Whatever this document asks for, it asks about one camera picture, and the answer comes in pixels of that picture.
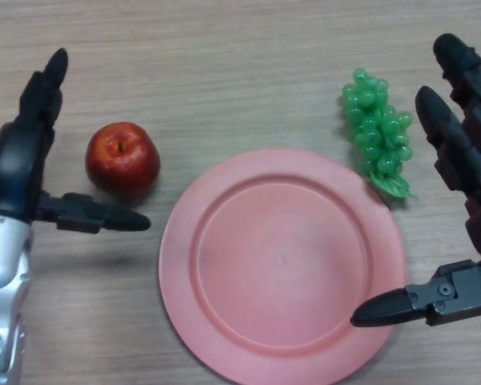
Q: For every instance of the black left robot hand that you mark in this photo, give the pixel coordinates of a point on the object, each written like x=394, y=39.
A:
x=20, y=160

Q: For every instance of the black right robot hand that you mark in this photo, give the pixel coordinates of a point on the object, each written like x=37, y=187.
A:
x=477, y=160

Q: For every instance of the red apple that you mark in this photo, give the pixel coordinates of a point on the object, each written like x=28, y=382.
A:
x=122, y=160

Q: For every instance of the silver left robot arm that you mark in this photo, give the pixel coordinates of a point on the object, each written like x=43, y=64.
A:
x=4, y=280

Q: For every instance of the pink round plate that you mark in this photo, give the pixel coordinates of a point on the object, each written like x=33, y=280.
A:
x=280, y=272

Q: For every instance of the green grape bunch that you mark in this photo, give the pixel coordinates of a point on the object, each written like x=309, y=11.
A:
x=374, y=124

